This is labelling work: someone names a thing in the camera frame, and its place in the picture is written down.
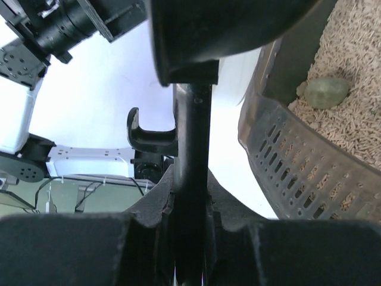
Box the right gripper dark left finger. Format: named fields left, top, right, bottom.
left=0, top=163, right=176, bottom=286

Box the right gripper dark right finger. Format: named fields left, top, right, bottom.
left=205, top=174, right=380, bottom=285

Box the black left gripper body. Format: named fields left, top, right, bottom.
left=64, top=1, right=146, bottom=42

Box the black slotted litter scoop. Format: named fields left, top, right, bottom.
left=126, top=0, right=339, bottom=286

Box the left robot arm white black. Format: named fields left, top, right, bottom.
left=1, top=1, right=174, bottom=182

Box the dark brown litter box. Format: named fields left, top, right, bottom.
left=238, top=1, right=380, bottom=223

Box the white plastic waste bin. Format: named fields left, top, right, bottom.
left=26, top=11, right=263, bottom=153

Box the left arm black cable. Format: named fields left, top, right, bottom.
left=34, top=175, right=143, bottom=214

